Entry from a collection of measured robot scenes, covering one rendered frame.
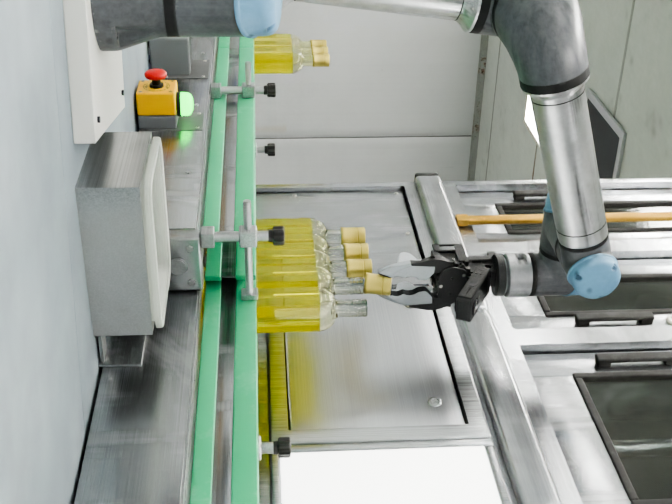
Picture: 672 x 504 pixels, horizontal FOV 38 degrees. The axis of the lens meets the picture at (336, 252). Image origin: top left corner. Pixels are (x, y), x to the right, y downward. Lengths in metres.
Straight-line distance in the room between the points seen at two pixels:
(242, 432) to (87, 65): 0.49
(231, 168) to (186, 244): 0.29
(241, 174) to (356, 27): 6.00
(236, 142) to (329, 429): 0.59
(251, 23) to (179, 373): 0.47
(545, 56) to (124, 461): 0.75
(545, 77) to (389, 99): 6.55
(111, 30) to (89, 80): 0.07
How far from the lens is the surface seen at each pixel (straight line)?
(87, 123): 1.25
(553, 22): 1.37
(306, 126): 7.92
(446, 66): 7.87
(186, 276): 1.52
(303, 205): 2.24
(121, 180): 1.26
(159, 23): 1.28
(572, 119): 1.41
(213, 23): 1.28
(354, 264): 1.68
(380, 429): 1.55
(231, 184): 1.68
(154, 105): 1.83
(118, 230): 1.27
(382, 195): 2.30
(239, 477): 1.23
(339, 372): 1.67
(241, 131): 1.88
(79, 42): 1.23
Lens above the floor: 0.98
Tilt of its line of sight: 4 degrees up
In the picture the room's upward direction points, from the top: 89 degrees clockwise
